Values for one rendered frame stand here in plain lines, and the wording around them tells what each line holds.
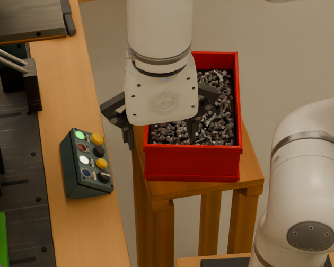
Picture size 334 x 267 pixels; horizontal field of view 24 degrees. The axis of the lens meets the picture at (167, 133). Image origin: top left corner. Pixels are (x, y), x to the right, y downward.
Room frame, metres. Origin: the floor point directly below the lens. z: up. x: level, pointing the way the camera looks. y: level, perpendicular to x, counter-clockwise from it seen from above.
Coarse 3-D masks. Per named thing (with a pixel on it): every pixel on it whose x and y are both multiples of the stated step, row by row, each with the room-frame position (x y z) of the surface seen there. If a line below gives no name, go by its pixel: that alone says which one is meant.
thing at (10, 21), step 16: (0, 0) 1.33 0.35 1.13; (16, 0) 1.33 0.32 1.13; (32, 0) 1.33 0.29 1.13; (48, 0) 1.33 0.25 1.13; (0, 16) 1.27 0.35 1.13; (16, 16) 1.27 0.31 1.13; (32, 16) 1.27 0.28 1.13; (48, 16) 1.27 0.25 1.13; (0, 32) 1.22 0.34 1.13; (16, 32) 1.22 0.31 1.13; (32, 32) 1.22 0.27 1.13; (48, 32) 1.23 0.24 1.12; (64, 32) 1.24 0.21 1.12
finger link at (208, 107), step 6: (198, 102) 0.80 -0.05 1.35; (198, 108) 0.79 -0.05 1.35; (204, 108) 0.78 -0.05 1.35; (210, 108) 0.78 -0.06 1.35; (186, 120) 0.80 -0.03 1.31; (192, 120) 0.78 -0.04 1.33; (186, 126) 0.80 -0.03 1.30; (192, 126) 0.77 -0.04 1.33; (198, 126) 0.78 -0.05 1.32; (192, 132) 0.77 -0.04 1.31; (192, 138) 0.77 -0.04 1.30
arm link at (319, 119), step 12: (300, 108) 0.81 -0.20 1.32; (312, 108) 0.79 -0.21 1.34; (324, 108) 0.78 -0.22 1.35; (288, 120) 0.80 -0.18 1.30; (300, 120) 0.79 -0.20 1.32; (312, 120) 0.78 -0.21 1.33; (324, 120) 0.77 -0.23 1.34; (276, 132) 0.80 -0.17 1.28; (288, 132) 0.78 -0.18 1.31; (300, 132) 0.77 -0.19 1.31; (312, 132) 0.76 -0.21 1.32; (324, 132) 0.76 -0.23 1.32; (276, 144) 0.77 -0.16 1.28
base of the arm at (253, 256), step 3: (252, 246) 0.74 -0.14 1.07; (252, 249) 0.73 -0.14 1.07; (252, 252) 0.73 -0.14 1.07; (255, 252) 0.72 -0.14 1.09; (252, 255) 0.72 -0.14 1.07; (255, 255) 0.71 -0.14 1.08; (252, 258) 0.72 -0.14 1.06; (255, 258) 0.71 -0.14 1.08; (249, 261) 0.74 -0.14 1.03; (252, 261) 0.72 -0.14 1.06; (255, 261) 0.71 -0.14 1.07; (258, 261) 0.70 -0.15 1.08; (249, 264) 0.73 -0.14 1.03; (252, 264) 0.71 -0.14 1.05; (255, 264) 0.71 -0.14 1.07; (258, 264) 0.70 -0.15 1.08; (261, 264) 0.69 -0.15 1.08
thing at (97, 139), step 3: (93, 135) 1.11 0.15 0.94; (96, 135) 1.11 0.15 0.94; (99, 135) 1.12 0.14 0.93; (93, 138) 1.10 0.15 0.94; (96, 138) 1.10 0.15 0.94; (99, 138) 1.11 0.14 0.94; (102, 138) 1.11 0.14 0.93; (93, 141) 1.10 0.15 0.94; (96, 141) 1.10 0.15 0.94; (99, 141) 1.10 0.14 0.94; (102, 141) 1.10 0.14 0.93; (96, 144) 1.09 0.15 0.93; (99, 144) 1.10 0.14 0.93
